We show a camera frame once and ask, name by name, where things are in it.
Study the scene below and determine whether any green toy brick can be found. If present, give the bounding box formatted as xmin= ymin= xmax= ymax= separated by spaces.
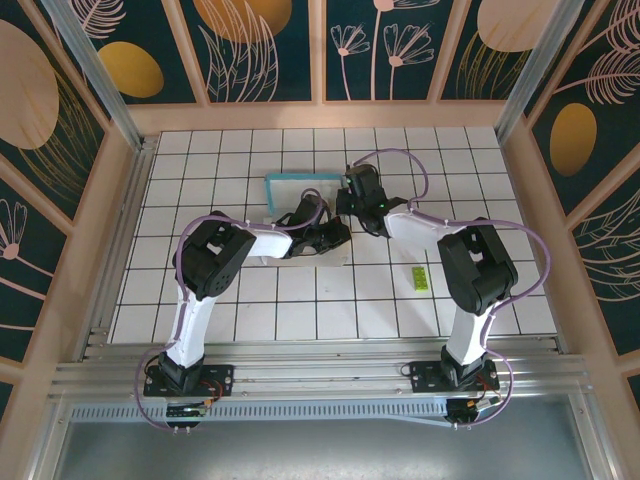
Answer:
xmin=410 ymin=265 xmax=432 ymax=293

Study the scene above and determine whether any grey metal panel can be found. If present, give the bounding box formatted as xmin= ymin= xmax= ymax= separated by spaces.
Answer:
xmin=29 ymin=419 xmax=616 ymax=480

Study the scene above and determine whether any small controller board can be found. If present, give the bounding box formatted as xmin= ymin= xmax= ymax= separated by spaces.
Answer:
xmin=166 ymin=403 xmax=210 ymax=420
xmin=446 ymin=397 xmax=503 ymax=426

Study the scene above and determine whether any aluminium rail frame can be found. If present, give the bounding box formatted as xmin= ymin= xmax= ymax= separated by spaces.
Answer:
xmin=47 ymin=337 xmax=594 ymax=401

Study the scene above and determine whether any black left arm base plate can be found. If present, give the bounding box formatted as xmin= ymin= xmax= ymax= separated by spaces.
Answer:
xmin=143 ymin=363 xmax=236 ymax=397

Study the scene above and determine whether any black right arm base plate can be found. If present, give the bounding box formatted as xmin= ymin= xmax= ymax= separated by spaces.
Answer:
xmin=408 ymin=358 xmax=500 ymax=396

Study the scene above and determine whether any grey slotted cable duct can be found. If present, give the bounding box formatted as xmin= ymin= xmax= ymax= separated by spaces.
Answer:
xmin=69 ymin=402 xmax=451 ymax=427

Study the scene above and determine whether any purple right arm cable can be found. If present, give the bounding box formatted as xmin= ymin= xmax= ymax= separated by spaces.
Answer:
xmin=349 ymin=148 xmax=552 ymax=430

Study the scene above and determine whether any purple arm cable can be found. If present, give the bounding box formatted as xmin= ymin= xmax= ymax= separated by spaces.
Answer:
xmin=349 ymin=148 xmax=552 ymax=430
xmin=133 ymin=187 xmax=332 ymax=432

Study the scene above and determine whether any aluminium side rail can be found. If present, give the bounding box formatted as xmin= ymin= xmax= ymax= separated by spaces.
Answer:
xmin=79 ymin=135 xmax=160 ymax=361

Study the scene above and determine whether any aluminium corner post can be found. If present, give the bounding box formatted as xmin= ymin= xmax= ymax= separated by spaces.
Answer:
xmin=494 ymin=0 xmax=584 ymax=140
xmin=42 ymin=0 xmax=147 ymax=151

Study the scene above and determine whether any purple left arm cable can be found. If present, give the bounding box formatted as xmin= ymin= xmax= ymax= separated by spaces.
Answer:
xmin=133 ymin=187 xmax=332 ymax=432

